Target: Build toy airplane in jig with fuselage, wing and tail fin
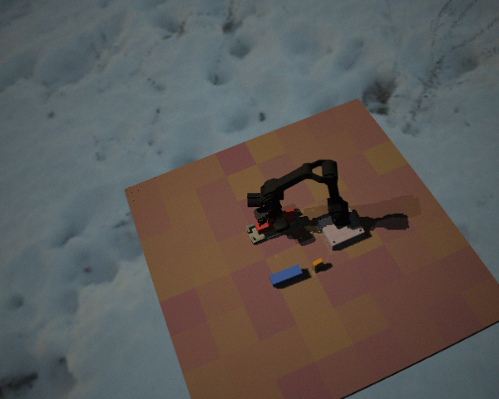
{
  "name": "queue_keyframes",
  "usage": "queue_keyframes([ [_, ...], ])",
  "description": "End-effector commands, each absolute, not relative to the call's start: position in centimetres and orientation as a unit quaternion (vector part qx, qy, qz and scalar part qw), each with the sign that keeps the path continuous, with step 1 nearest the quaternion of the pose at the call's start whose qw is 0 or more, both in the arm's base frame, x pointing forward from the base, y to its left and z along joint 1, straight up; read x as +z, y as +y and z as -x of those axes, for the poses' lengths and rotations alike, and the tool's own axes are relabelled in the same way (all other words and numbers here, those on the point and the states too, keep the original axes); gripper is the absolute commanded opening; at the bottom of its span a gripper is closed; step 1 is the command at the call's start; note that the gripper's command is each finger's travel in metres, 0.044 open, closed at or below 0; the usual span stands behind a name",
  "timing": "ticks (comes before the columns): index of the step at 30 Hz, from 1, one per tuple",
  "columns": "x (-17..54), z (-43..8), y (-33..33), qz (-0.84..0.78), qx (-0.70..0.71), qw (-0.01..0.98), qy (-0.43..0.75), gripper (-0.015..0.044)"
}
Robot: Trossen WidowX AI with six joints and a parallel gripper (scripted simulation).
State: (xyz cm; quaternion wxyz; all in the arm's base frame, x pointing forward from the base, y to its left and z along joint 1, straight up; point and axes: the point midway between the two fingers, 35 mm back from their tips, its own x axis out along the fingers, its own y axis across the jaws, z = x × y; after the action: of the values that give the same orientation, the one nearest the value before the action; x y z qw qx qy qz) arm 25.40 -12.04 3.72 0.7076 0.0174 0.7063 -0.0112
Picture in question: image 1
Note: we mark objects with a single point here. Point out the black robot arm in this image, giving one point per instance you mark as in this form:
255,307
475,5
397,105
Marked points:
272,192

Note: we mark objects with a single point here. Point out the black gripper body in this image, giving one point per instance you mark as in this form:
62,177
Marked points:
280,224

